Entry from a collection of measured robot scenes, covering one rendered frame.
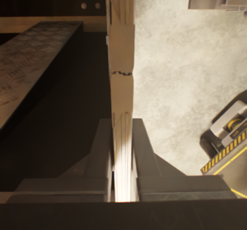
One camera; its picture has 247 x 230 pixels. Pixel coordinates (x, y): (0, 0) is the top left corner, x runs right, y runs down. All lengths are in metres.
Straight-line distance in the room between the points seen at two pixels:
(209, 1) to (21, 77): 0.36
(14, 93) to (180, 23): 0.92
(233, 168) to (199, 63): 0.64
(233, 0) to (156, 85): 0.93
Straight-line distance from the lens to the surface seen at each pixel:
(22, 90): 0.36
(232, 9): 0.37
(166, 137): 1.35
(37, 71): 0.42
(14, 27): 0.99
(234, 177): 1.31
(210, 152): 1.33
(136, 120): 0.15
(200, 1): 0.34
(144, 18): 1.05
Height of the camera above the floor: 1.04
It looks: 63 degrees down
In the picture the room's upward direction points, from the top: 177 degrees clockwise
